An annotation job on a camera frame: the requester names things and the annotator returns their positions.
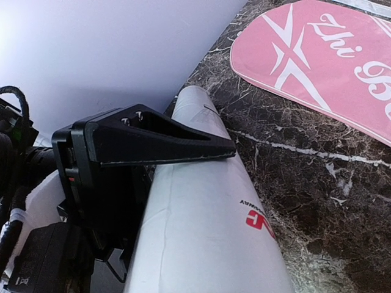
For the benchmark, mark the pink racket bag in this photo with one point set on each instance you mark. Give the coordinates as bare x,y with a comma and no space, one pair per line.
332,59

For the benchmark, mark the white shuttlecock tube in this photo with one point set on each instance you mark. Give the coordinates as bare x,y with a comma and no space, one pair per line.
205,230

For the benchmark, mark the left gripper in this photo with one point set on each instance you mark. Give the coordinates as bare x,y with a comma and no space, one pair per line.
136,135

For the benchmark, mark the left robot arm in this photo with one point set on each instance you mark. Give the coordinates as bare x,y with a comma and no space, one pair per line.
43,203

